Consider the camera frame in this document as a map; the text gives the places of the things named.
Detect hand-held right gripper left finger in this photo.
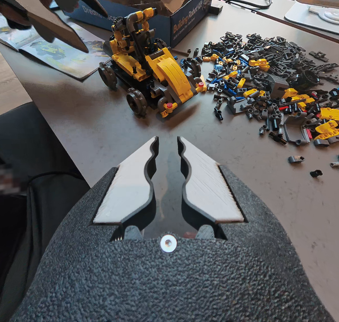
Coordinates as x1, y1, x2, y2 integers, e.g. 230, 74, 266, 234
93, 136, 160, 231

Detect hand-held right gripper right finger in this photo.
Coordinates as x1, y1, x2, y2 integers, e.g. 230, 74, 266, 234
177, 136, 245, 232

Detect yellow building-block toy vehicle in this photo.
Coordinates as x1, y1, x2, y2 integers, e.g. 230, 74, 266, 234
98, 7, 207, 119

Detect grey desk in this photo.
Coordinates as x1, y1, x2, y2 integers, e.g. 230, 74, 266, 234
212, 0, 339, 43
0, 8, 339, 322

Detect open instruction booklet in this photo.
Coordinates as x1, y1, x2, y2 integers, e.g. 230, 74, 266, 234
0, 12, 112, 80

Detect person's legs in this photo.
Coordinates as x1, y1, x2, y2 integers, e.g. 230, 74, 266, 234
0, 102, 90, 322

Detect blue cardboard kit box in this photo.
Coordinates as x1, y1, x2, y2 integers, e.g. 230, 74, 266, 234
65, 0, 215, 48

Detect pile of small connector pieces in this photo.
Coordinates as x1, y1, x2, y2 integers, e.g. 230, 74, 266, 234
180, 32, 339, 148

